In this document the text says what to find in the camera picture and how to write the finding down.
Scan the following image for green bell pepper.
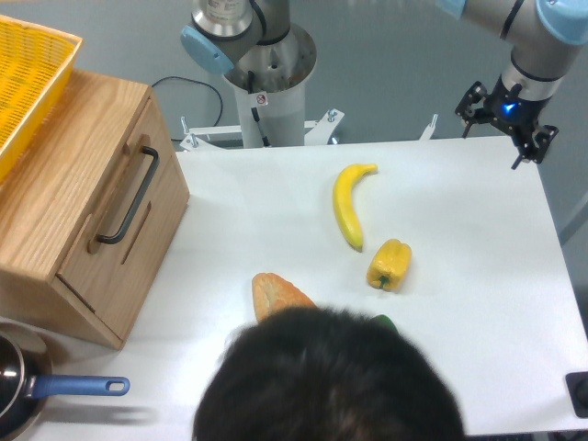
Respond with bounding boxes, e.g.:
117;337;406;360
370;314;398;333

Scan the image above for blue handled frying pan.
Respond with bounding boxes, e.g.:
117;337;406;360
1;322;130;440

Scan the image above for black cable on floor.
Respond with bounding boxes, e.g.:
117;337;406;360
150;75;224;128

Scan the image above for yellow bell pepper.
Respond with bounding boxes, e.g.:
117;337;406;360
366;239;413;292

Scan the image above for wooden drawer cabinet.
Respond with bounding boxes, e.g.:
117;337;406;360
0;68;191;351

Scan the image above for yellow plastic basket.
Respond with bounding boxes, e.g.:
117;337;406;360
1;16;84;179

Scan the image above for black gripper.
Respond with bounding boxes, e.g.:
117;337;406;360
455;75;560;170

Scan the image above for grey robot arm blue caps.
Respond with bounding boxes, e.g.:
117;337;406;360
180;1;587;164

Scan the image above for yellow banana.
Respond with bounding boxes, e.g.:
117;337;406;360
332;164;378;252

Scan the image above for triangular bread pastry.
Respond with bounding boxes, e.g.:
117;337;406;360
252;273;317;322

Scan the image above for white metal table bracket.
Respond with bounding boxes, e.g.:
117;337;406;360
419;113;438;141

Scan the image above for person's black haired head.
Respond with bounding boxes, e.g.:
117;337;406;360
193;308;465;440

